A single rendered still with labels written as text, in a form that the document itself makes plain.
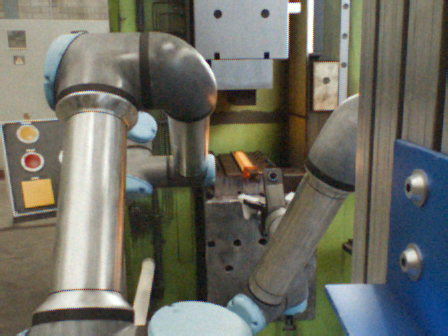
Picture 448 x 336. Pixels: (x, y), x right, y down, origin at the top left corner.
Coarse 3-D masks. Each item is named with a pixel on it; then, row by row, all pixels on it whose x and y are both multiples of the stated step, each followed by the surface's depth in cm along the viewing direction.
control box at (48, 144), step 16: (0, 128) 126; (16, 128) 128; (48, 128) 132; (64, 128) 134; (0, 144) 131; (16, 144) 127; (32, 144) 128; (48, 144) 130; (16, 160) 125; (48, 160) 129; (16, 176) 124; (32, 176) 125; (48, 176) 127; (16, 192) 122; (16, 208) 121; (32, 208) 122; (48, 208) 124
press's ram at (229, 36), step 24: (192, 0) 149; (216, 0) 141; (240, 0) 142; (264, 0) 142; (192, 24) 165; (216, 24) 142; (240, 24) 143; (264, 24) 144; (216, 48) 144; (240, 48) 145; (264, 48) 145
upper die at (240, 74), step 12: (216, 60) 145; (228, 60) 145; (240, 60) 145; (252, 60) 146; (264, 60) 146; (216, 72) 145; (228, 72) 146; (240, 72) 146; (252, 72) 146; (264, 72) 147; (228, 84) 146; (240, 84) 147; (252, 84) 147; (264, 84) 147
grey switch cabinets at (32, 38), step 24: (0, 24) 587; (24, 24) 594; (48, 24) 600; (72, 24) 609; (96, 24) 618; (0, 48) 592; (24, 48) 598; (48, 48) 606; (0, 72) 598; (24, 72) 605; (0, 96) 603; (24, 96) 610; (0, 120) 609; (24, 120) 616; (0, 168) 620
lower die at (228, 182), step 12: (216, 156) 192; (228, 156) 186; (252, 156) 184; (216, 168) 167; (228, 168) 162; (240, 168) 158; (264, 168) 159; (216, 180) 153; (228, 180) 153; (240, 180) 153; (216, 192) 153; (228, 192) 154; (252, 192) 154
